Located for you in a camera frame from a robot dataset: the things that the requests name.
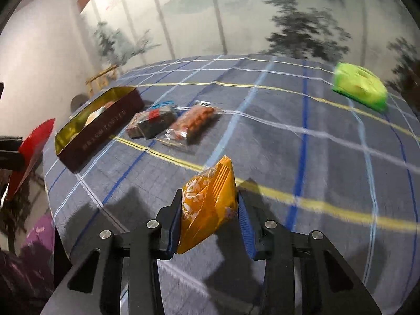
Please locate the maroon tin box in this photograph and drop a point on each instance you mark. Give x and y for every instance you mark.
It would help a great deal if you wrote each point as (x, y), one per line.
(98, 137)

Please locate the clear bag of coated nuts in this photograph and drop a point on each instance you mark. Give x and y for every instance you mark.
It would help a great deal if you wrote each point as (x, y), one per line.
(192, 121)

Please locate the plaid tablecloth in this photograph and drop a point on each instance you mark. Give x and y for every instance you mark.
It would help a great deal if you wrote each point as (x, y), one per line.
(295, 157)

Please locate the round stone disc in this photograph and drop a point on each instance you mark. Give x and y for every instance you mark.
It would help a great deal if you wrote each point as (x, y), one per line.
(78, 102)

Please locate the green snack packet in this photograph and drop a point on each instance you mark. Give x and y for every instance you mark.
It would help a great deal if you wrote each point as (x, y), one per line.
(357, 83)

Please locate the dark grey snack packet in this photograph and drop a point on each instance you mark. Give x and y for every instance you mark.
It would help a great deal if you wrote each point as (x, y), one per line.
(160, 123)

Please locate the landscape painted wall screen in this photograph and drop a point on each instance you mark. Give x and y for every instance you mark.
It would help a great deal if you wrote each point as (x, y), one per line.
(246, 13)

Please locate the small blue candy wrapper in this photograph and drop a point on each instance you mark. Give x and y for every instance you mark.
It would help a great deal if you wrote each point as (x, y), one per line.
(162, 105)

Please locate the purple printed cloth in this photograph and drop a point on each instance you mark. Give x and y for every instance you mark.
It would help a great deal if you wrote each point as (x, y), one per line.
(41, 233)

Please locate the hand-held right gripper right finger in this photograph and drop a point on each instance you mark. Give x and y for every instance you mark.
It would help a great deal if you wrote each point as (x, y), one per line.
(246, 229)

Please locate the orange snack packet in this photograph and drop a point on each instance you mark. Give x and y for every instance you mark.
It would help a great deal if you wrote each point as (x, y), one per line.
(206, 203)

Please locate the red snack packet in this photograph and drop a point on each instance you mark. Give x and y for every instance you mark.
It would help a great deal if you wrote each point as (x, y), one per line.
(31, 147)

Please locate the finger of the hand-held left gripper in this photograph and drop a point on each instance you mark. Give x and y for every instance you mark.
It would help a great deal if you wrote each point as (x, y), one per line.
(10, 138)
(11, 160)

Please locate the bamboo chair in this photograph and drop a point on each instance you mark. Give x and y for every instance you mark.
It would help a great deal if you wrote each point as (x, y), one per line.
(101, 77)

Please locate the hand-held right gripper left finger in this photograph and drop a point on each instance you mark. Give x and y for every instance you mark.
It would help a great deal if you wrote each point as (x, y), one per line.
(175, 223)

